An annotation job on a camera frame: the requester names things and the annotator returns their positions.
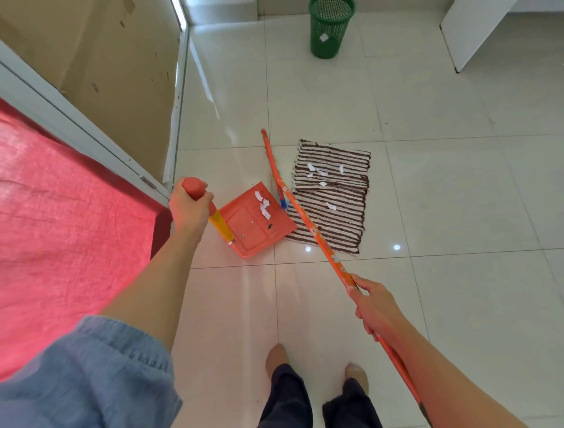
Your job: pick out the person's right hand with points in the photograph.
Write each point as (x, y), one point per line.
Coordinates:
(379, 308)

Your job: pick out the person's left hand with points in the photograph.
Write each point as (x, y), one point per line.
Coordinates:
(187, 214)

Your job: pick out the person's left fingers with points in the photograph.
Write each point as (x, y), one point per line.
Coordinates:
(206, 199)

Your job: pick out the person's right thumb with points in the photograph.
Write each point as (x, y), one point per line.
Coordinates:
(366, 283)

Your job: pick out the orange broom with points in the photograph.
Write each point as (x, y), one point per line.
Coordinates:
(308, 225)

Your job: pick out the person's right forearm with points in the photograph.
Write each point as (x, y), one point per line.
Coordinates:
(449, 383)

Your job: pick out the person's left forearm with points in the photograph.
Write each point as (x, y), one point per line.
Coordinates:
(154, 286)

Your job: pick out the white paper bits cluster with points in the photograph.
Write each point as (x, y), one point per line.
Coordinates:
(264, 209)

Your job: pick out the metal door latch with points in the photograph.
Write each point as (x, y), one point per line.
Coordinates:
(148, 182)

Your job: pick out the brown striped floor mat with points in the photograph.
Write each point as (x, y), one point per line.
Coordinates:
(335, 220)

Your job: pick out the person's right foot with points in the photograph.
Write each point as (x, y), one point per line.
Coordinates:
(357, 374)

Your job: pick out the person's foot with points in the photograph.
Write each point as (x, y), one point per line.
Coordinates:
(357, 374)
(276, 358)

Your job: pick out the person's left foot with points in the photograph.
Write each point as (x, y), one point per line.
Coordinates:
(276, 358)

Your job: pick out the scattered white paper scraps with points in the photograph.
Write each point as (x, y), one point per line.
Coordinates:
(323, 172)

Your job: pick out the dark blue trousers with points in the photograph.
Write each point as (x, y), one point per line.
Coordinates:
(286, 401)

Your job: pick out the red fabric curtain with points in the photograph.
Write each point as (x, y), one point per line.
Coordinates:
(66, 229)

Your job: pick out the brown door panel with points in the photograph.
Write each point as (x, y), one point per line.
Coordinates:
(105, 66)

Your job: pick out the green mesh waste basket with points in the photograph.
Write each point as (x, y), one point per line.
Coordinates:
(328, 26)

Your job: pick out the blue shirt sleeve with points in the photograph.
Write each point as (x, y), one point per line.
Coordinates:
(88, 379)

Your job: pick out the white board panel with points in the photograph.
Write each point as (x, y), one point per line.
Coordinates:
(471, 26)

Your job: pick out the white door frame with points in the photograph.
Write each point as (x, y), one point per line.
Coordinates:
(88, 132)

